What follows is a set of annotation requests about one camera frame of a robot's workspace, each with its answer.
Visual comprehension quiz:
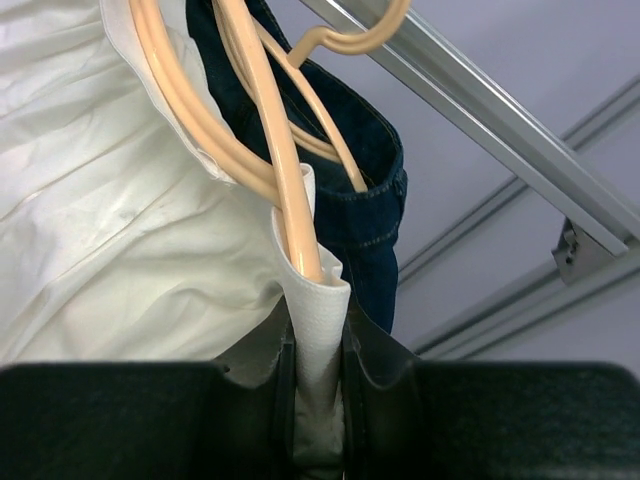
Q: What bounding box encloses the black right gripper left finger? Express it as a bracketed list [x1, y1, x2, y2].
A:
[1, 302, 295, 479]

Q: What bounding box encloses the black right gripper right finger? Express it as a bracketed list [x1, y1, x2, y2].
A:
[341, 301, 639, 479]

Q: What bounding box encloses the white pleated skirt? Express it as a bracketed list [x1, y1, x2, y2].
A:
[1, 1, 351, 479]

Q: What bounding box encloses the beige wooden hanger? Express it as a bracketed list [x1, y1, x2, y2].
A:
[243, 1, 410, 196]
[129, 1, 323, 283]

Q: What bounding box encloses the dark navy skirt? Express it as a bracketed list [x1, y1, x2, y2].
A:
[186, 1, 408, 332]

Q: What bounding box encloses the aluminium frame strut right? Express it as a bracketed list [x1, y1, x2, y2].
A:
[397, 74, 640, 361]

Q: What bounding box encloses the aluminium hanging rail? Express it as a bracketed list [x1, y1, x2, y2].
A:
[299, 0, 640, 259]

